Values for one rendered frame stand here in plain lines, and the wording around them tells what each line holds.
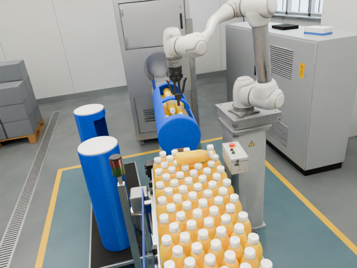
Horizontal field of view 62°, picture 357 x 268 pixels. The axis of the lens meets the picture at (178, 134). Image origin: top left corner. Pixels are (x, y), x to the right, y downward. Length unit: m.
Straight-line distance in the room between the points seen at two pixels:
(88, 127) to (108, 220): 0.93
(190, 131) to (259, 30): 0.75
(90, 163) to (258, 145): 1.25
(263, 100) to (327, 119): 1.39
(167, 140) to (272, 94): 0.76
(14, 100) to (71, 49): 2.21
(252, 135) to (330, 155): 1.50
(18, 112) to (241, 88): 3.74
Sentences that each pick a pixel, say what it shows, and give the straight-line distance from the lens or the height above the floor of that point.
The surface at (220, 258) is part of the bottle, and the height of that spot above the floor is 1.05.
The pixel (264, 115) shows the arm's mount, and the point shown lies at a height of 1.07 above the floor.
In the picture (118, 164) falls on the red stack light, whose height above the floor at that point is 1.23.
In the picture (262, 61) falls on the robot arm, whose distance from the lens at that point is 2.03.
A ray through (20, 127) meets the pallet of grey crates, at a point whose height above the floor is 0.29.
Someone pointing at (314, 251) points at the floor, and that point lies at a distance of 2.76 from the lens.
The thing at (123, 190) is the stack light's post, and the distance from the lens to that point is 1.57.
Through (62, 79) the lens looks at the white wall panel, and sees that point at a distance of 7.00.
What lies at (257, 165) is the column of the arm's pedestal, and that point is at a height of 0.66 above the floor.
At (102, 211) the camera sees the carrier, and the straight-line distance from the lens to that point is 2.33.
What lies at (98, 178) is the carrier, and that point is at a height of 0.84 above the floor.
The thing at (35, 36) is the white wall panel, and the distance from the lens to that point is 6.92.
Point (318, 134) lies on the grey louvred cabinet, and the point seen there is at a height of 0.50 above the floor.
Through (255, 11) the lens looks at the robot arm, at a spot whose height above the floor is 1.81.
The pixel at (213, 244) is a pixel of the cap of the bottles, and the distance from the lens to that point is 1.18.
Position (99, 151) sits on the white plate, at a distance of 2.08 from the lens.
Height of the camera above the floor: 1.95
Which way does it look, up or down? 25 degrees down
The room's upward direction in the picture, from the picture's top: 6 degrees counter-clockwise
